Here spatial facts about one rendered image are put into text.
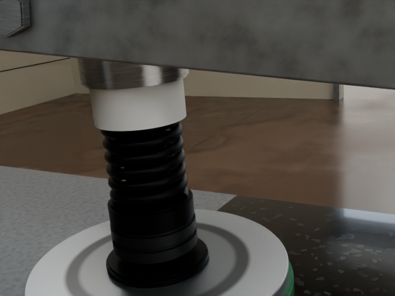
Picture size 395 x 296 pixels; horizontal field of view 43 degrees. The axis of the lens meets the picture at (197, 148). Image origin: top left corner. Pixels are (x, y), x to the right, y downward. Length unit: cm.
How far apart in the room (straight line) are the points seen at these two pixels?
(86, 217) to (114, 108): 28
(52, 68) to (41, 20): 664
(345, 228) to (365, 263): 7
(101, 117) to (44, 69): 652
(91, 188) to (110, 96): 37
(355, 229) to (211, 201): 18
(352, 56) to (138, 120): 15
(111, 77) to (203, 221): 20
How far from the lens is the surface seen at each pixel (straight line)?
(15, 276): 52
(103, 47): 32
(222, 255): 42
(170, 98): 35
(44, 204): 68
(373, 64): 29
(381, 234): 53
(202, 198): 62
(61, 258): 46
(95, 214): 62
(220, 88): 587
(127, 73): 34
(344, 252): 49
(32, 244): 57
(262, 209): 58
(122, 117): 35
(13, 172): 84
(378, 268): 47
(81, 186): 72
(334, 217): 56
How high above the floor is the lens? 110
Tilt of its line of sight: 16 degrees down
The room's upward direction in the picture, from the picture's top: 5 degrees counter-clockwise
